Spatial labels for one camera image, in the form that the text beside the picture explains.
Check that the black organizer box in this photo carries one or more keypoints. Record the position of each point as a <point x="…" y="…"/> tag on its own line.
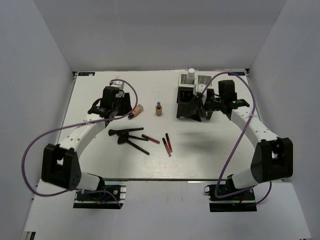
<point x="184" y="95"/>

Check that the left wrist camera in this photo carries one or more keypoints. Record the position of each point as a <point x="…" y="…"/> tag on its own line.
<point x="117" y="84"/>

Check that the round foundation bottle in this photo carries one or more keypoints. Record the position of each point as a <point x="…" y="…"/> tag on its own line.
<point x="158" y="109"/>

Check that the left blue label sticker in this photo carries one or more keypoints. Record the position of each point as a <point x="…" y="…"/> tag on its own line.
<point x="86" y="74"/>

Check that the long black makeup brush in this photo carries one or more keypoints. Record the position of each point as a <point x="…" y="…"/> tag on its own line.
<point x="113" y="132"/>

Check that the square foundation bottle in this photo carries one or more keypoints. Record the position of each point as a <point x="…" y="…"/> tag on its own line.
<point x="139" y="109"/>

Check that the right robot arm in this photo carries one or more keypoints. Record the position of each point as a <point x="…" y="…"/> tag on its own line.
<point x="273" y="155"/>

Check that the red lip gloss tube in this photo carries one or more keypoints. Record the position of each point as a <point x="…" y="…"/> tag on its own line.
<point x="150" y="139"/>

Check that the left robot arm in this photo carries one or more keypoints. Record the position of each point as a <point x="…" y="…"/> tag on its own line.
<point x="60" y="163"/>

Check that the black powder brush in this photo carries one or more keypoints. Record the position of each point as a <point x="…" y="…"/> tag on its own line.
<point x="127" y="135"/>

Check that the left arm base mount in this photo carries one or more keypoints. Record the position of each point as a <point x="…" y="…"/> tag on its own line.
<point x="111" y="197"/>

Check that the dark red lip gloss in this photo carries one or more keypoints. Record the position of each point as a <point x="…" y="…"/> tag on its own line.
<point x="166" y="147"/>

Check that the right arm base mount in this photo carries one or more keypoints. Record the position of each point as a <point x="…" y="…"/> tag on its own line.
<point x="229" y="199"/>

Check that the right blue label sticker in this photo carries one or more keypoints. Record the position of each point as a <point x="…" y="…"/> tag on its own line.
<point x="237" y="73"/>

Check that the orange red lip gloss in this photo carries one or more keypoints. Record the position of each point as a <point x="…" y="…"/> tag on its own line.
<point x="168" y="142"/>

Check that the white blue pink bottle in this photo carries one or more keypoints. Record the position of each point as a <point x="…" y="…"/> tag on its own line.
<point x="190" y="76"/>

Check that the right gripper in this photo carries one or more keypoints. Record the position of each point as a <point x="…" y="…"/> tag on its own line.
<point x="196" y="114"/>

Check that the white organizer tray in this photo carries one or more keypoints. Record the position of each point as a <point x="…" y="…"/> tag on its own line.
<point x="205" y="79"/>

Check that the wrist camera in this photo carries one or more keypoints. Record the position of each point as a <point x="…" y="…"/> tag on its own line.
<point x="117" y="84"/>
<point x="200" y="88"/>

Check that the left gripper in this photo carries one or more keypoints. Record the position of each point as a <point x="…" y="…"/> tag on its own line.
<point x="127" y="107"/>

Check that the fan makeup brush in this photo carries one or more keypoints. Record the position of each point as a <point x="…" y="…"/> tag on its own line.
<point x="124" y="140"/>

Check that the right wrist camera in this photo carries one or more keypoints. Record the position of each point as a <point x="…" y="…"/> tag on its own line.
<point x="200" y="88"/>

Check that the blue label sticker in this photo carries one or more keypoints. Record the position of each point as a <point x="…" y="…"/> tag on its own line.
<point x="237" y="73"/>
<point x="86" y="74"/>

